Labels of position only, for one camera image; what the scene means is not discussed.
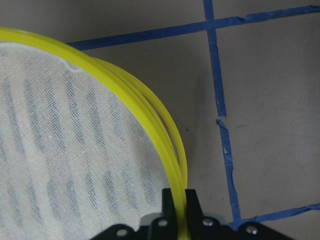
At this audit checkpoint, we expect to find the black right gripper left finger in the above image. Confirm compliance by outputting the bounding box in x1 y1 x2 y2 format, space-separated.
161 188 178 240

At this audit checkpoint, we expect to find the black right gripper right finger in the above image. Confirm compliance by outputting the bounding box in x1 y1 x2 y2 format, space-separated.
185 189 206 240

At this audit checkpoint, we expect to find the yellow steamer top layer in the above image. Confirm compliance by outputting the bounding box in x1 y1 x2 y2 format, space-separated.
0 28 188 240

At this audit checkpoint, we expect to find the yellow steamer layer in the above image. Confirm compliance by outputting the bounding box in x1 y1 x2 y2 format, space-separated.
0 28 188 240
95 58 188 189

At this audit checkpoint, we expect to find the yellow steamer bottom layer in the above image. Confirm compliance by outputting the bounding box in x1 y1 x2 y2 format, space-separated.
95 58 188 189

